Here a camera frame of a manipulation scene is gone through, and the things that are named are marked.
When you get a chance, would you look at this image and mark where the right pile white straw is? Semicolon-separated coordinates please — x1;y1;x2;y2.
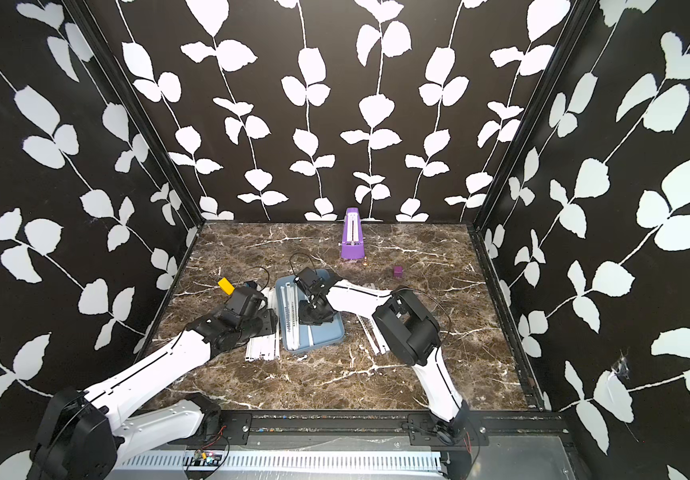
358;316;390;355

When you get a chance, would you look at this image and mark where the pile white straw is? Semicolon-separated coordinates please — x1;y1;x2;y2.
358;316;390;355
245;287;281;362

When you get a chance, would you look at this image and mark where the small electronics board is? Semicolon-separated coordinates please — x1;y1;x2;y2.
185;450;224;470

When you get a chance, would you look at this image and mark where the black mounting rail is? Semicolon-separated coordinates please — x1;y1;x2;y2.
83;409;571;448

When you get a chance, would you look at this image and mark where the white perforated cable duct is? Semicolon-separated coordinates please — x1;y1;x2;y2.
115;450;445;475

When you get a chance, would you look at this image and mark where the purple metronome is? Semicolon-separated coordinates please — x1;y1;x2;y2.
340;207;365;260

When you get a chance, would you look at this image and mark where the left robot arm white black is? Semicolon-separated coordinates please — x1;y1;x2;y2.
27;282;278;479

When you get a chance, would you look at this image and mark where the yellow block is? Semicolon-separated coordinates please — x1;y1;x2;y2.
218;278;235;296

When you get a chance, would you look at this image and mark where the left pile white straw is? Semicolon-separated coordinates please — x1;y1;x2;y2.
245;287;281;362

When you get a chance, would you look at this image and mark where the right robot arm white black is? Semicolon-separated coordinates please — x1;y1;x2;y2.
294;268;469;445

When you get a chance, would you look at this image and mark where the blue storage box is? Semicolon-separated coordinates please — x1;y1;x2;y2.
274;269;346;354

